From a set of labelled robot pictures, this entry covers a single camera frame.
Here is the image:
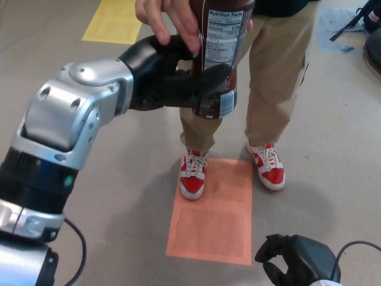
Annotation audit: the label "person's bare hand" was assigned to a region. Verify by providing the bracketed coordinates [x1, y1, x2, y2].
[134, 0, 254, 54]

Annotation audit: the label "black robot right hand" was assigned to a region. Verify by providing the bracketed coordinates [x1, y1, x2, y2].
[255, 234, 342, 286]

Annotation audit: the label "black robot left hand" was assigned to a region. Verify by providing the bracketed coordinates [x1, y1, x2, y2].
[118, 35, 233, 113]

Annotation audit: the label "brown protein shake bottle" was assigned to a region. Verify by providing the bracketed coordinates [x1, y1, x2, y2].
[192, 0, 256, 120]

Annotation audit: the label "red white person's left sneaker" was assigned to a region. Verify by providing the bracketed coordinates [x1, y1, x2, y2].
[245, 140, 286, 191]

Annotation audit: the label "red white person's sneaker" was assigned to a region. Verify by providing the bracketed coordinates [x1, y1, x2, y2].
[245, 140, 286, 191]
[178, 146, 208, 201]

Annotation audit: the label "red white person's right sneaker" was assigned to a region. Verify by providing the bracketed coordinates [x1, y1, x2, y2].
[178, 146, 208, 201]

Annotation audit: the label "yellow paper sheet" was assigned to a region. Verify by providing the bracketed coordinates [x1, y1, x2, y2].
[81, 0, 143, 45]

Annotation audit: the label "orange paper sheet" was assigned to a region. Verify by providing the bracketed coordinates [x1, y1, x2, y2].
[165, 157, 253, 266]

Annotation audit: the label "dark shirt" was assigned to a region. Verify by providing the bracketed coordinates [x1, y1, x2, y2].
[254, 0, 317, 15]

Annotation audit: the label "khaki cargo trousers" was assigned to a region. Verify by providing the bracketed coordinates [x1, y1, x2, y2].
[179, 5, 318, 153]

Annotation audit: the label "blue paper sheet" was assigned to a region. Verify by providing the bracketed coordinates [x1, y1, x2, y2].
[318, 7, 366, 54]

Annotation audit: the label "dark grey round object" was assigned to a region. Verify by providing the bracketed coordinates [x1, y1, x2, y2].
[363, 32, 381, 80]

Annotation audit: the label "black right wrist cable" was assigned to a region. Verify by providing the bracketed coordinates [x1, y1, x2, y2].
[332, 240, 381, 282]

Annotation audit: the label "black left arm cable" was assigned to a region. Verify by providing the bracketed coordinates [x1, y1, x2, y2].
[63, 217, 88, 286]

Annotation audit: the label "black backpack with strap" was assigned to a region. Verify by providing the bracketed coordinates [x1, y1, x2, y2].
[329, 0, 381, 41]

